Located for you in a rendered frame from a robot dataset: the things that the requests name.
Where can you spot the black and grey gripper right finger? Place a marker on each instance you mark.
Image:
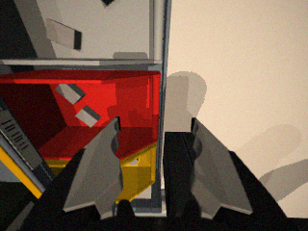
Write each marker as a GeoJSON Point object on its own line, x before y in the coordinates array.
{"type": "Point", "coordinates": [227, 191]}

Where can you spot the yellow flat bar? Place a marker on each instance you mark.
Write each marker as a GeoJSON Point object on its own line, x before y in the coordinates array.
{"type": "Point", "coordinates": [18, 172]}

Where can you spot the yellow open bin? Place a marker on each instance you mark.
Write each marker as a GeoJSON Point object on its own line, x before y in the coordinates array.
{"type": "Point", "coordinates": [136, 178]}

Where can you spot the red bin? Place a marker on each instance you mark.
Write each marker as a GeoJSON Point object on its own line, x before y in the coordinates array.
{"type": "Point", "coordinates": [50, 120]}

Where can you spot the grey metal disc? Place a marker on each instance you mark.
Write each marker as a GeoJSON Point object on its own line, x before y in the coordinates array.
{"type": "Point", "coordinates": [134, 162]}

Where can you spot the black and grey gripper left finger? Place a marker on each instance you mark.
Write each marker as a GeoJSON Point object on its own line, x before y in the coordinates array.
{"type": "Point", "coordinates": [85, 190]}

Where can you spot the dark grey metal shelf rack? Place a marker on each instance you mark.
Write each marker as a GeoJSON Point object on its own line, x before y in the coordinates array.
{"type": "Point", "coordinates": [16, 142]}

